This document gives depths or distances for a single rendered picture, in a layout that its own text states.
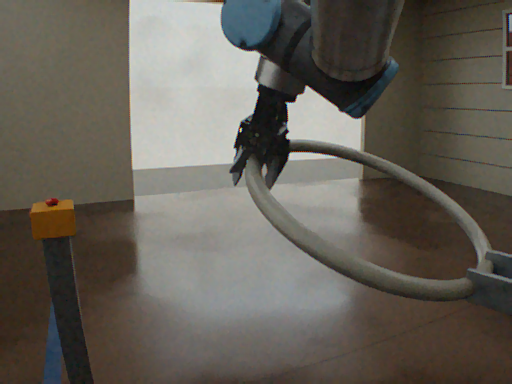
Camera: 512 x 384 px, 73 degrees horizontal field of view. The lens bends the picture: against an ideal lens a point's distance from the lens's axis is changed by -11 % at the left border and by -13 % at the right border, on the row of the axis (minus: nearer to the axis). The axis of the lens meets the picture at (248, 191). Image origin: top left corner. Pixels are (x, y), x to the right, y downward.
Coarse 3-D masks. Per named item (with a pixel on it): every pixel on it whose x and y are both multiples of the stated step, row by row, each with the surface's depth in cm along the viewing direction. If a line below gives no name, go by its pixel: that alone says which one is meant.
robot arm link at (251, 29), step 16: (224, 0) 48; (240, 0) 46; (256, 0) 45; (272, 0) 44; (288, 0) 46; (304, 0) 53; (224, 16) 48; (240, 16) 47; (256, 16) 45; (272, 16) 44; (288, 16) 45; (304, 16) 45; (224, 32) 49; (240, 32) 47; (256, 32) 46; (272, 32) 45; (288, 32) 45; (240, 48) 48; (256, 48) 47; (272, 48) 47
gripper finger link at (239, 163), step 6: (240, 150) 74; (240, 156) 72; (246, 156) 74; (234, 162) 71; (240, 162) 74; (246, 162) 76; (234, 168) 73; (240, 168) 75; (234, 174) 76; (240, 174) 76; (234, 180) 77
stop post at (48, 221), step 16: (32, 208) 100; (48, 208) 99; (64, 208) 100; (32, 224) 96; (48, 224) 98; (64, 224) 100; (48, 240) 101; (64, 240) 103; (48, 256) 101; (64, 256) 103; (48, 272) 102; (64, 272) 104; (64, 288) 105; (64, 304) 106; (64, 320) 106; (80, 320) 108; (64, 336) 107; (80, 336) 109; (64, 352) 108; (80, 352) 110; (80, 368) 111
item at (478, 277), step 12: (492, 252) 59; (504, 264) 57; (468, 276) 52; (480, 276) 51; (492, 276) 50; (504, 276) 57; (480, 288) 51; (492, 288) 50; (504, 288) 48; (468, 300) 53; (480, 300) 51; (492, 300) 50; (504, 300) 48; (504, 312) 48
